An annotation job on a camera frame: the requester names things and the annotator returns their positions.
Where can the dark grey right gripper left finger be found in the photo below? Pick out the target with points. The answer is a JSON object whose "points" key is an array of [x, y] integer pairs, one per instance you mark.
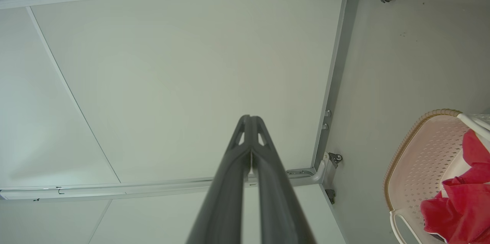
{"points": [[222, 198]]}

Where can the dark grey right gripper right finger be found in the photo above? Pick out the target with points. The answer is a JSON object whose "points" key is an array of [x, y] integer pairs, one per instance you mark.
{"points": [[279, 205]]}

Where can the red sports jersey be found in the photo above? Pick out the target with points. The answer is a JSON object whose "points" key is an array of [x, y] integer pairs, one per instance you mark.
{"points": [[459, 209]]}

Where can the red garment with white stripe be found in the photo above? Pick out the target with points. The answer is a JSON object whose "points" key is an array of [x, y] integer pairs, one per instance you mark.
{"points": [[476, 148]]}

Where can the grey partition foot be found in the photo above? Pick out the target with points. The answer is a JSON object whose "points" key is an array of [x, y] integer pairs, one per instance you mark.
{"points": [[320, 171]]}

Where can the white partition panel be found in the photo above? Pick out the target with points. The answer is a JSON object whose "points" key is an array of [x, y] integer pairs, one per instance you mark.
{"points": [[191, 83]]}

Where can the white perforated laundry basket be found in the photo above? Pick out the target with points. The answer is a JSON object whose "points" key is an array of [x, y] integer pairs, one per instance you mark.
{"points": [[417, 167]]}

